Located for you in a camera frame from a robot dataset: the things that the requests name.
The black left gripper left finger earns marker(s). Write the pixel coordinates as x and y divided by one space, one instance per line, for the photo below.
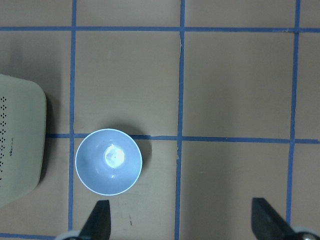
98 224

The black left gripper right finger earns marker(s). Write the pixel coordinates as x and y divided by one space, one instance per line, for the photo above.
267 224

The blue bowl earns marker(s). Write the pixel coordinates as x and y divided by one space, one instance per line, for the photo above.
108 162

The white chrome toaster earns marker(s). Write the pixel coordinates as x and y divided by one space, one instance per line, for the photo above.
23 109

